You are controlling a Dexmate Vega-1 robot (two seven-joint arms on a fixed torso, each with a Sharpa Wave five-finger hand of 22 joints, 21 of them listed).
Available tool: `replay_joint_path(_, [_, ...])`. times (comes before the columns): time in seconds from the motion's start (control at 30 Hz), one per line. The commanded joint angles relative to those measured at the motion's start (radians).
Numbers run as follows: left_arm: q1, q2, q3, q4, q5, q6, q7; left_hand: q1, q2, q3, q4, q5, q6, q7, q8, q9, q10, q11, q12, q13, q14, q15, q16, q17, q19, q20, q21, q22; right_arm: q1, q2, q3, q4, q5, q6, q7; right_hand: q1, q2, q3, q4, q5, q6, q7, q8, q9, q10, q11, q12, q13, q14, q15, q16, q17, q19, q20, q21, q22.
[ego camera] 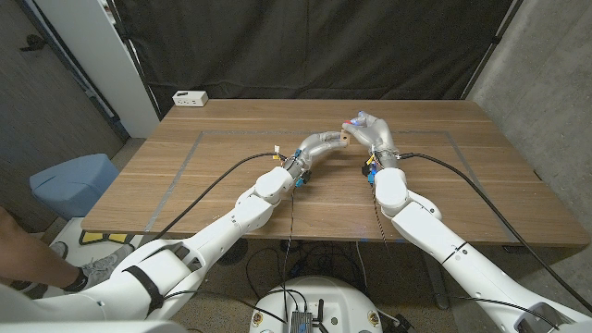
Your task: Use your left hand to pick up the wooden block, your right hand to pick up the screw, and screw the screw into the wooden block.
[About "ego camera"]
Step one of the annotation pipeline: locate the black white sneaker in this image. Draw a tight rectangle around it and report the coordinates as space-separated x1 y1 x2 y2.
8 279 50 300

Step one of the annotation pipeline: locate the black round floor fan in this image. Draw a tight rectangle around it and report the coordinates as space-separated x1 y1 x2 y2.
216 237 249 266

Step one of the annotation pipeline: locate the white power strip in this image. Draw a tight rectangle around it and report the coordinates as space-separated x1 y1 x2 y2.
172 90 209 108

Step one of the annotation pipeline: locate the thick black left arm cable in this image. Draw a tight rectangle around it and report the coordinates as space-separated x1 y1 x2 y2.
154 152 284 240

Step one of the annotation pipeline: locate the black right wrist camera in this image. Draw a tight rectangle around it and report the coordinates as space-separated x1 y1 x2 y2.
361 160 378 185

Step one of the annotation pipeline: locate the black backdrop stand pole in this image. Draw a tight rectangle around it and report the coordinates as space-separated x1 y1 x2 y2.
460 0 526 101
104 0 163 121

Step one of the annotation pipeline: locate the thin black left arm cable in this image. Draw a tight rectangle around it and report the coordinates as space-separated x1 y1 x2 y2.
164 187 297 323

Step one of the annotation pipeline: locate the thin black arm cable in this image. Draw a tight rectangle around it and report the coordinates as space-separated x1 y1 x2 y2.
369 182 561 332
164 187 297 323

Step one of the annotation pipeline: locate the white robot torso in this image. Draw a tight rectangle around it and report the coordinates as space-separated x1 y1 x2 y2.
249 276 384 333

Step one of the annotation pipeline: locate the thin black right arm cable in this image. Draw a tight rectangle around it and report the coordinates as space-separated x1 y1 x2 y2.
369 182 561 332

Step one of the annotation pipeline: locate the person's bare leg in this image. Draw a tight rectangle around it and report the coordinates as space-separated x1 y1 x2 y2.
0 205 83 290

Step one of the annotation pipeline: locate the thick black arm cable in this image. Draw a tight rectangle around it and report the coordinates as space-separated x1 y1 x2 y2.
154 152 284 240
398 152 592 314

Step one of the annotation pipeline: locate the black backdrop curtain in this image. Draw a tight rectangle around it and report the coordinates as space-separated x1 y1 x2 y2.
113 0 515 119

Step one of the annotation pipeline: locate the grey table leg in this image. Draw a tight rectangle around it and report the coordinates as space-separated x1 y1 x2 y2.
423 258 450 310

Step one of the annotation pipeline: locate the white floor board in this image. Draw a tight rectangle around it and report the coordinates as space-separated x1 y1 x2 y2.
48 216 140 260

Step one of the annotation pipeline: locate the yellow black floor marker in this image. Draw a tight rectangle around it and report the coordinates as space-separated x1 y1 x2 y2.
78 230 135 245

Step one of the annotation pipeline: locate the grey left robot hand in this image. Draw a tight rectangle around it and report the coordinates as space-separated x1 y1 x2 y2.
282 130 349 179

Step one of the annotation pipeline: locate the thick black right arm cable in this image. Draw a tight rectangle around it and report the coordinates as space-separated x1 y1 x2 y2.
398 152 592 314

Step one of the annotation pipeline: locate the grey finned module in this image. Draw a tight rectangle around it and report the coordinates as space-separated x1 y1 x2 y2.
290 310 314 333

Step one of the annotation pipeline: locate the black floor cable bundle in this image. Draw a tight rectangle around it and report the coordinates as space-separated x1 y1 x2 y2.
244 239 369 302

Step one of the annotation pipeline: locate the blue stool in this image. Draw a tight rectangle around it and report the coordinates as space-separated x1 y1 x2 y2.
29 153 120 221

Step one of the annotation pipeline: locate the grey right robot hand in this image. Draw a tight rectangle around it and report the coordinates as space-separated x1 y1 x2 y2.
341 110 401 170

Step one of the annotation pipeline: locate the white floor cable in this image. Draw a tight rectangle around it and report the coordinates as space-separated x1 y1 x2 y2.
354 240 370 297

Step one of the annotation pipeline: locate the black door handle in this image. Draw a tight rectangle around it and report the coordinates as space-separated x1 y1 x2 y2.
19 33 47 52

